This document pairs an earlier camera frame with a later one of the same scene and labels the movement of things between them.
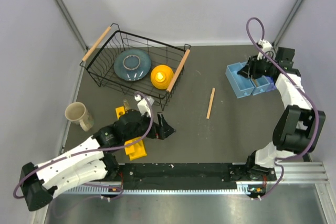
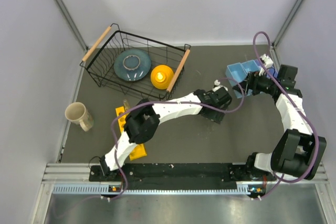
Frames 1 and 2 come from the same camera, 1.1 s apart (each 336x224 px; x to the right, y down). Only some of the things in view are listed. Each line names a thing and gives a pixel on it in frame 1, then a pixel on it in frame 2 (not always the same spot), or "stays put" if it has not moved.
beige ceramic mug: x=76 y=112 stays put
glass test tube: x=126 y=105 stays put
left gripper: x=164 y=130 → x=215 y=116
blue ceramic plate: x=132 y=65 stays put
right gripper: x=251 y=67 → x=252 y=82
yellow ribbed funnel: x=161 y=76 stays put
